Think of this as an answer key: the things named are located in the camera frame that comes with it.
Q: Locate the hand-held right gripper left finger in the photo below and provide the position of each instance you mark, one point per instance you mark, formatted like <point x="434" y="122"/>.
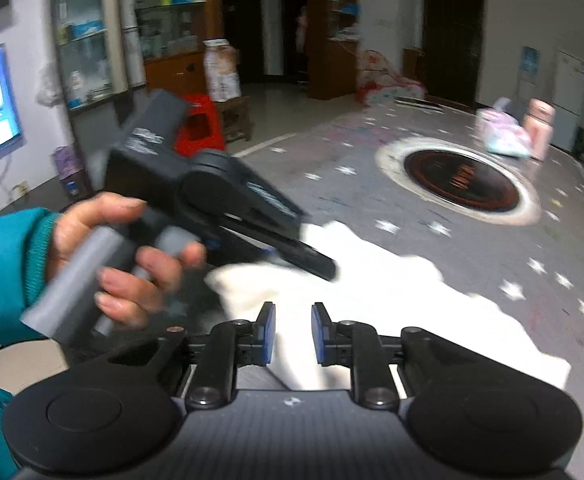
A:
<point x="267" y="332"/>

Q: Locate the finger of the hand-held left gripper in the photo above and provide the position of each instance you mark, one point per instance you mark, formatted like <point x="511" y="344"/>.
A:
<point x="297" y="255"/>

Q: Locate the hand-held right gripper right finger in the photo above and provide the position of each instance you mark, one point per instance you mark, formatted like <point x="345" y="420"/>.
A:
<point x="319" y="332"/>

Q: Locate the cream long-sleeve shirt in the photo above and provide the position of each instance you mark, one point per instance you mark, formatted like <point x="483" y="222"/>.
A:
<point x="397" y="320"/>

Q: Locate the person's left forearm teal sleeve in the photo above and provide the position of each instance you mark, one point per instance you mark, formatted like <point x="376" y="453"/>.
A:
<point x="7" y="270"/>

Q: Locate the person's left hand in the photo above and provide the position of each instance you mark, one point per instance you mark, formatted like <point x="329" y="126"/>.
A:
<point x="137" y="280"/>

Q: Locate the red plastic stool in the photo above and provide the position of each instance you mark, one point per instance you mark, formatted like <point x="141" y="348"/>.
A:
<point x="199" y="127"/>

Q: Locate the small wooden stool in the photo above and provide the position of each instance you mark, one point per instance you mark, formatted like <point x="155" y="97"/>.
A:
<point x="237" y="117"/>

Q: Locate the grey star-print table cover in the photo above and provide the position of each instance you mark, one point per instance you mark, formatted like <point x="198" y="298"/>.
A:
<point x="347" y="185"/>

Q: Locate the printed paper bag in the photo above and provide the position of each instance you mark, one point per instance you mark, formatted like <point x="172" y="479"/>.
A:
<point x="222" y="70"/>

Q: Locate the purple gift bag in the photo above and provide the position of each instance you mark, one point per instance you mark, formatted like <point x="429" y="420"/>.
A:
<point x="69" y="170"/>

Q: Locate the white glass display cabinet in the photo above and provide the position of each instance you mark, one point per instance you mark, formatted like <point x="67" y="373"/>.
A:
<point x="97" y="35"/>

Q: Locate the round black induction cooktop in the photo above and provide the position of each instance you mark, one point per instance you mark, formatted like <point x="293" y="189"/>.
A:
<point x="464" y="180"/>

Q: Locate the pink patterned play tent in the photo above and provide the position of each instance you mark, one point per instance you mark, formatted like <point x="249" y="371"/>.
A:
<point x="387" y="82"/>

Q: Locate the dark wooden shelf unit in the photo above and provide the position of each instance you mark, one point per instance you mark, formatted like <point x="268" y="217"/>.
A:
<point x="337" y="25"/>

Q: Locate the pastel wet wipes pack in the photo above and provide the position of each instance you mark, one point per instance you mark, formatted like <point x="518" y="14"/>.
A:
<point x="504" y="135"/>

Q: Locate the dark wooden door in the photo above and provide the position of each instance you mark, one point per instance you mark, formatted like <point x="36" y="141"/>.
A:
<point x="452" y="45"/>

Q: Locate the pink insulated bottle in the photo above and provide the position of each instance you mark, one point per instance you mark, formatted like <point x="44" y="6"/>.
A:
<point x="539" y="127"/>

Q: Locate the water dispenser with blue jug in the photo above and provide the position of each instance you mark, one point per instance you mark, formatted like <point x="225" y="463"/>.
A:
<point x="529" y="67"/>

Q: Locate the white refrigerator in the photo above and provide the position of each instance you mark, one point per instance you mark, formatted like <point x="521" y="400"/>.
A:
<point x="569" y="102"/>

